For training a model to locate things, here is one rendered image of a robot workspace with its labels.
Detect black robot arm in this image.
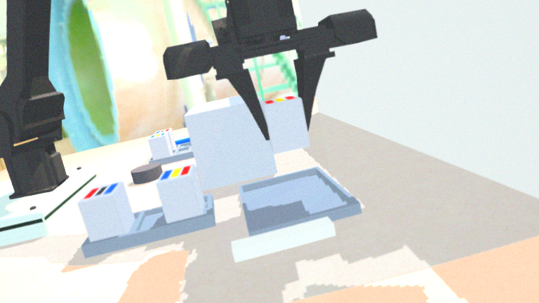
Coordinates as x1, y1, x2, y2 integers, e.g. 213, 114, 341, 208
0, 0, 236, 200

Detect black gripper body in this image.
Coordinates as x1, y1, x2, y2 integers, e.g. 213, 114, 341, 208
162, 0, 378, 80

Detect grey short cylinder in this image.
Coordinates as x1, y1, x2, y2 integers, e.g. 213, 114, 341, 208
131, 162, 163, 184

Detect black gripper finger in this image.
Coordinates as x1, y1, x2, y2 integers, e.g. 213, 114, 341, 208
215, 68, 270, 140
293, 51, 335, 132

